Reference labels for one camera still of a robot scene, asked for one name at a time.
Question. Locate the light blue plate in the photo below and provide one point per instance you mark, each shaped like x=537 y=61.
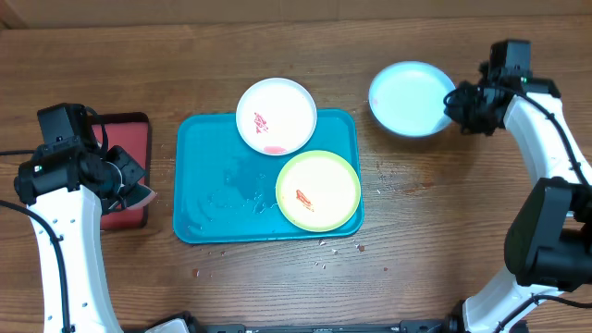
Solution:
x=407 y=99

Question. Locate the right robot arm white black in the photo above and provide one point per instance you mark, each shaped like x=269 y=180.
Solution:
x=547 y=249

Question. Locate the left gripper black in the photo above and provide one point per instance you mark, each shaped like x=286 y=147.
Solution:
x=133 y=173

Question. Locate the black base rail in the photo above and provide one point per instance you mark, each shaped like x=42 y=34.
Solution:
x=185 y=322

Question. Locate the green rimmed plate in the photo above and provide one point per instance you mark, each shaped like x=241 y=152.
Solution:
x=318 y=191

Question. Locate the white plate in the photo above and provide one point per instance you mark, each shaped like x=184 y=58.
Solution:
x=276 y=116

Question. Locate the black tray with red liquid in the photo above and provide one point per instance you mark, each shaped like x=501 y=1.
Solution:
x=133 y=132

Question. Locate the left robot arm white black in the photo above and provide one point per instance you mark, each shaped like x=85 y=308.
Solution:
x=71 y=181

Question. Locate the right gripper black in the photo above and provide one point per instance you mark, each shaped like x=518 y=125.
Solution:
x=457 y=113

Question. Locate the dark green sponge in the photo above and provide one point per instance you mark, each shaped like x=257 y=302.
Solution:
x=138 y=197

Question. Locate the teal plastic tray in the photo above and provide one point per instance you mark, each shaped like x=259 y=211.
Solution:
x=225 y=191

